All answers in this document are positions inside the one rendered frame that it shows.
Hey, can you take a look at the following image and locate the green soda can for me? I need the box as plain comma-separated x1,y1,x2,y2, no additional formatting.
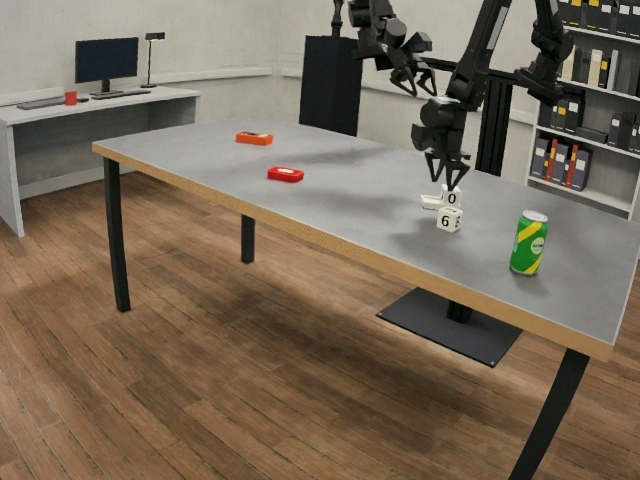
509,211,548,276

